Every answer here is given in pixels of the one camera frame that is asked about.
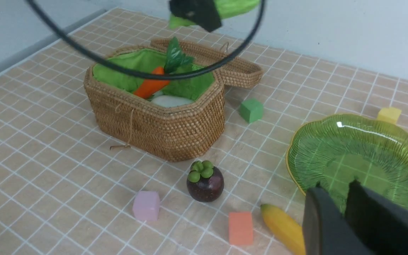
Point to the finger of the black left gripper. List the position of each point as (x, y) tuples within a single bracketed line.
[(202, 13)]

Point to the pink foam cube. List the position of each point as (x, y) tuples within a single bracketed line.
[(146, 206)]

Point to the orange foam cube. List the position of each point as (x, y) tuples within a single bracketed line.
[(240, 228)]

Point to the yellow banana toy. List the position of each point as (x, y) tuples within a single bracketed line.
[(284, 228)]

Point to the white radish toy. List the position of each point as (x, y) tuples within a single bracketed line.
[(169, 101)]

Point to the woven rattan basket green lining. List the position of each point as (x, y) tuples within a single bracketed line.
[(173, 134)]

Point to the dark purple mangosteen toy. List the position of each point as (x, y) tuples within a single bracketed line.
[(205, 182)]

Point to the beige checkered tablecloth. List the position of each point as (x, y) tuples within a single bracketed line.
[(64, 192)]

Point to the green bitter gourd toy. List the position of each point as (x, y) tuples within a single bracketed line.
[(232, 8)]

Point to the green foam cube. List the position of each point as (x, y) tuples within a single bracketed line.
[(251, 110)]

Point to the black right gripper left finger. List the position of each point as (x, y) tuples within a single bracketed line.
[(325, 229)]

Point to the orange carrot toy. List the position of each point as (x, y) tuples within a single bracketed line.
[(175, 58)]

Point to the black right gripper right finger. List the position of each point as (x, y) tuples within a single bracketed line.
[(378, 222)]

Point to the woven rattan basket lid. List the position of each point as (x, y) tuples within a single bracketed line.
[(237, 73)]

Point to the yellow foam cube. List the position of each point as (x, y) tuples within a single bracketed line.
[(389, 115)]

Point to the green glass leaf plate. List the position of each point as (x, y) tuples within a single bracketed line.
[(341, 148)]

